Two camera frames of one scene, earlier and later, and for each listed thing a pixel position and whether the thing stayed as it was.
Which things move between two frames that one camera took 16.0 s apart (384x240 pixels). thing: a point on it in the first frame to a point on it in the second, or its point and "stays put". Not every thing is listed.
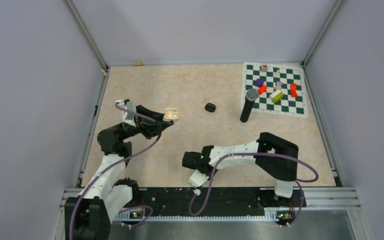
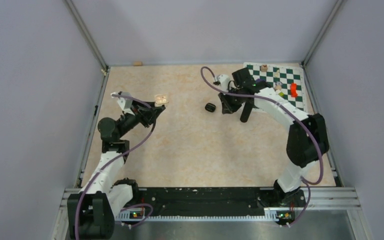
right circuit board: (285, 217) stays put
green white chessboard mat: (281, 87) stays put
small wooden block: (171, 114) to (161, 99)
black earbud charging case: (210, 107) stays put
